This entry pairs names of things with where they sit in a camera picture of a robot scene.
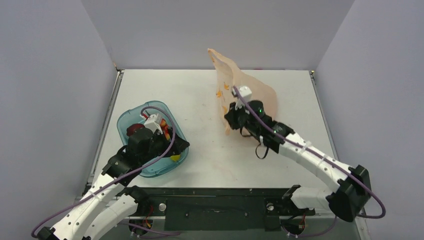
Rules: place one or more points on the yellow fake fruit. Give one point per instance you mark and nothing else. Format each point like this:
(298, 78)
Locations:
(175, 158)

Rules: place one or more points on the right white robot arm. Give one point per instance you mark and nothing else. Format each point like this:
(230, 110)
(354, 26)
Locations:
(349, 188)

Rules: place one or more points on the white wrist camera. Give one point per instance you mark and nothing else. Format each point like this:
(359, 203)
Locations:
(243, 94)
(156, 123)

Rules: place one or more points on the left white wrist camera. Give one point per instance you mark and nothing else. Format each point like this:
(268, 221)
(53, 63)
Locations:
(156, 123)

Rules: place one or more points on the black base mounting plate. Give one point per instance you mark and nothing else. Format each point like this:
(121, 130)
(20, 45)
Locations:
(217, 209)

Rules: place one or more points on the teal plastic bin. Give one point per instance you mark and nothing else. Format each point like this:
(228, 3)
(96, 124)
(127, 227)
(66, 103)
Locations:
(132, 116)

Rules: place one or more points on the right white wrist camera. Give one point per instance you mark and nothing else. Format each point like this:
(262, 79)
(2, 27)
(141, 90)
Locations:
(243, 94)

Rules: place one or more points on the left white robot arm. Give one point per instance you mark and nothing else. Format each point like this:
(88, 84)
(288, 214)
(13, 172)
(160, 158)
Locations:
(115, 176)

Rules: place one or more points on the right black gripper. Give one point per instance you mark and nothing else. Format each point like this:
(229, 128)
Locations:
(234, 118)

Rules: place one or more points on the orange plastic bag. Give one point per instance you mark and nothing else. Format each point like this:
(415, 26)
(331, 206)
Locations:
(229, 75)

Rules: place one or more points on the red fake fruit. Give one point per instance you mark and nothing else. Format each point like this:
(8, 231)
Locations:
(133, 128)
(165, 129)

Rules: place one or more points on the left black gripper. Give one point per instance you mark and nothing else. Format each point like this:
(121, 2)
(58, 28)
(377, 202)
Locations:
(179, 145)

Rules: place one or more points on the red fake fruit in bin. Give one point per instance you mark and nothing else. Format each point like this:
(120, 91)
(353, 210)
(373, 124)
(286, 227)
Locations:
(133, 128)

